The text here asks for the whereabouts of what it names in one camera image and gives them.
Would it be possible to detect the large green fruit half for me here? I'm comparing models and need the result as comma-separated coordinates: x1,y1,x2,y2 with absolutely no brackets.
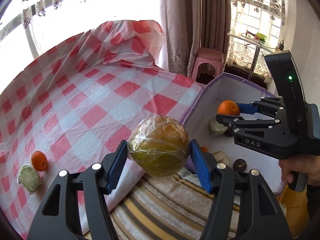
208,117,228,136

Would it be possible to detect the orange tangerine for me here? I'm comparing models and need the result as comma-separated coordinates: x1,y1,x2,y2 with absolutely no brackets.
217,100,240,116
30,151,48,172

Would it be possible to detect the dark passion fruit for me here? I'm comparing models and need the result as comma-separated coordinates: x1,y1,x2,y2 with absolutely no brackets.
233,159,247,172

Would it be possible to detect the orange tangerine front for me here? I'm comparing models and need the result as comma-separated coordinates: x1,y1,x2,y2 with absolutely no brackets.
30,151,48,172

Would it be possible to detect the brownish round fruit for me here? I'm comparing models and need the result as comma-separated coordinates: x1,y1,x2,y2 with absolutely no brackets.
127,114,190,177

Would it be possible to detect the pale cut fruit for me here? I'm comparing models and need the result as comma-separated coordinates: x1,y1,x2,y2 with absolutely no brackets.
213,151,230,166

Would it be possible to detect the person's right hand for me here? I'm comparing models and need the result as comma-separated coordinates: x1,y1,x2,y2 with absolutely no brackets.
278,155,320,186

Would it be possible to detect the white purple cardboard box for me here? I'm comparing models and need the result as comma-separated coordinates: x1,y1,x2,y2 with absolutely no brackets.
181,72,288,196

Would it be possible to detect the glass side table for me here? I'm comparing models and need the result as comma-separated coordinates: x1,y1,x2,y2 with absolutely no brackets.
227,30,276,80

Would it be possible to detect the striped towel sofa cover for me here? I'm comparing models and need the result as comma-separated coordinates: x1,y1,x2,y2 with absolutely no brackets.
110,168,214,239

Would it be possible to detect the pink plastic stool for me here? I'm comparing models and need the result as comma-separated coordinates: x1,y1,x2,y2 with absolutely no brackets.
191,48,225,81

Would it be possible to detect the red white checkered tablecloth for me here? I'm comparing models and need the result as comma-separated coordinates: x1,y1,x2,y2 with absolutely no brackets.
1,20,201,238

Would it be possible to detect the right pink curtain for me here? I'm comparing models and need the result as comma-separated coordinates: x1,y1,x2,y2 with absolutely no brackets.
160,0,231,77

